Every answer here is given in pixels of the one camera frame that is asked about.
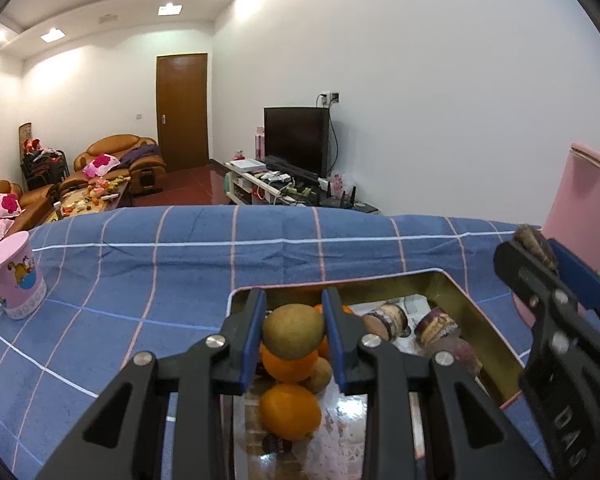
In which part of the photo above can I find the brown leather sofa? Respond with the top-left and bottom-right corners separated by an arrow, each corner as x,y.
0,180 -> 59,251

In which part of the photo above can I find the blue checked blanket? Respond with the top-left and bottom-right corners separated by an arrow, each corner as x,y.
0,205 -> 600,480

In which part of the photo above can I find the purple throw blanket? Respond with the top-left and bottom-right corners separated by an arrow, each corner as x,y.
119,144 -> 160,169

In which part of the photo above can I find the black router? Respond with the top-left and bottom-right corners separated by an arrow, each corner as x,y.
319,180 -> 359,210

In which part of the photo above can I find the leaning framed board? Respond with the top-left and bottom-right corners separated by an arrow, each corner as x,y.
18,122 -> 33,161

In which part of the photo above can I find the brown leather armchair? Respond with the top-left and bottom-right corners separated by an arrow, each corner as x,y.
59,133 -> 167,196

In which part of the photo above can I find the black television cable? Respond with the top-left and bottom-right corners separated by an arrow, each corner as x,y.
328,104 -> 341,176

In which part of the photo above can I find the black television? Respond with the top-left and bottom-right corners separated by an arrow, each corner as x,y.
263,106 -> 331,179

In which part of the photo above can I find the purple passion fruit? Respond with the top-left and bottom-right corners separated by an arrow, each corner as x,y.
445,337 -> 484,379

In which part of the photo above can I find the metal tin box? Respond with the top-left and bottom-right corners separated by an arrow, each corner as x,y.
227,268 -> 527,480

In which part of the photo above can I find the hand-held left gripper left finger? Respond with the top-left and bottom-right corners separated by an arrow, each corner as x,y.
35,288 -> 268,480

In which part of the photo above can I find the brown wooden door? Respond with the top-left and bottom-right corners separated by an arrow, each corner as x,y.
155,53 -> 211,171

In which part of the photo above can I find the white set-top box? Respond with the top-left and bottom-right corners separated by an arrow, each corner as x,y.
229,158 -> 267,174

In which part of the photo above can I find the white television stand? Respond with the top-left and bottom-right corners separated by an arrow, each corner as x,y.
223,159 -> 381,216

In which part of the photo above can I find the black rack with clothes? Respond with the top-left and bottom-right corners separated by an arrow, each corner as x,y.
20,137 -> 71,191

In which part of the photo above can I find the pink patterned bag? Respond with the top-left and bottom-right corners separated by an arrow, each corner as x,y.
329,172 -> 354,196

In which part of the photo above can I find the cluttered coffee table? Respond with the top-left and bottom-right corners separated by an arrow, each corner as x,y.
47,177 -> 131,221

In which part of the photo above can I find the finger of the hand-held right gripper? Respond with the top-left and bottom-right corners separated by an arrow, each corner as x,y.
549,239 -> 600,322
493,240 -> 589,361

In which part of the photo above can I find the pink cartoon mug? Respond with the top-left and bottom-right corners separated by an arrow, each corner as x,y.
0,231 -> 48,321

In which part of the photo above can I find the large orange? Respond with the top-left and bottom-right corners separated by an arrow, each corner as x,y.
258,383 -> 323,442

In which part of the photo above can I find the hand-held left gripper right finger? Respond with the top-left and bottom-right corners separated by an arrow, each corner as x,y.
321,287 -> 554,480

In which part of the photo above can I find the greenish brown round fruit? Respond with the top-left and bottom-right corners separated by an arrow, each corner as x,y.
262,304 -> 327,361
300,357 -> 334,395

